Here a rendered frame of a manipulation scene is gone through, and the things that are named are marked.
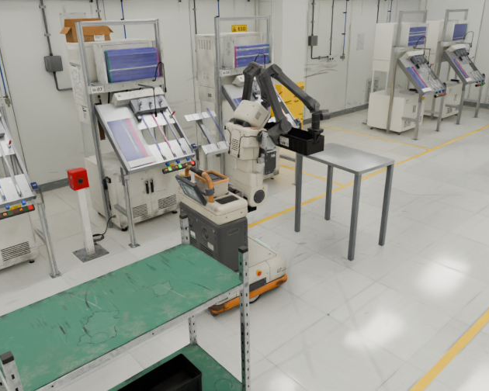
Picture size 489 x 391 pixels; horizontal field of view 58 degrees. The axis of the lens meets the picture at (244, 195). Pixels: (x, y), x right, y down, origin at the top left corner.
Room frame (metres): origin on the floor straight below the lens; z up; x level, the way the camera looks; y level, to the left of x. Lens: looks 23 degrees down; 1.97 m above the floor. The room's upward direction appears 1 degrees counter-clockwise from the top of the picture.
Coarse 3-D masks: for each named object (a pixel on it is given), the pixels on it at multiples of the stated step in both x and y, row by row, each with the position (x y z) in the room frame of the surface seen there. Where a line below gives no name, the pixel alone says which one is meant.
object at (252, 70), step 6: (252, 66) 3.12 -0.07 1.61; (258, 66) 3.12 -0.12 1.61; (246, 72) 3.09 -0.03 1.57; (252, 72) 3.08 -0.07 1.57; (258, 72) 3.13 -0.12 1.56; (246, 78) 3.10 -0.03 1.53; (252, 78) 3.10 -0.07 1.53; (246, 84) 3.11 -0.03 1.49; (252, 84) 3.14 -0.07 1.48; (246, 90) 3.13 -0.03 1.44; (246, 96) 3.15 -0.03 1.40
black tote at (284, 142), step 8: (264, 128) 3.32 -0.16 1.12; (296, 128) 3.27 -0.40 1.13; (280, 136) 3.16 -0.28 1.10; (288, 136) 3.09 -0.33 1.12; (296, 136) 3.27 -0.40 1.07; (304, 136) 3.19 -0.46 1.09; (320, 136) 3.07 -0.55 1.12; (280, 144) 3.16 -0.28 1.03; (288, 144) 3.09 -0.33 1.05; (296, 144) 3.03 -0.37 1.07; (304, 144) 2.96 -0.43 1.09; (312, 144) 2.97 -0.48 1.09; (320, 144) 3.02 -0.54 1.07; (304, 152) 2.96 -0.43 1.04; (312, 152) 2.97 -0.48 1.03
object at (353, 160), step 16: (336, 144) 3.92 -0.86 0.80; (320, 160) 3.51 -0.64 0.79; (336, 160) 3.47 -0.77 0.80; (352, 160) 3.46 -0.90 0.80; (368, 160) 3.46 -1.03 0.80; (384, 160) 3.45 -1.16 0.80; (384, 192) 3.45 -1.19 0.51; (352, 208) 3.20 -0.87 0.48; (384, 208) 3.44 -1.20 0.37; (352, 224) 3.19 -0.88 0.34; (384, 224) 3.43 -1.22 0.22; (352, 240) 3.18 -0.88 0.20; (384, 240) 3.44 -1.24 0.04; (352, 256) 3.19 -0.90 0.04
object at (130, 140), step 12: (120, 120) 3.90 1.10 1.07; (132, 120) 3.95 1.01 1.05; (120, 132) 3.80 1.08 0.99; (132, 132) 3.85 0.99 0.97; (120, 144) 3.70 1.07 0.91; (132, 144) 3.75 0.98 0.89; (144, 144) 3.81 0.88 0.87; (132, 156) 3.65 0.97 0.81; (144, 156) 3.71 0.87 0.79; (132, 168) 3.56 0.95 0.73
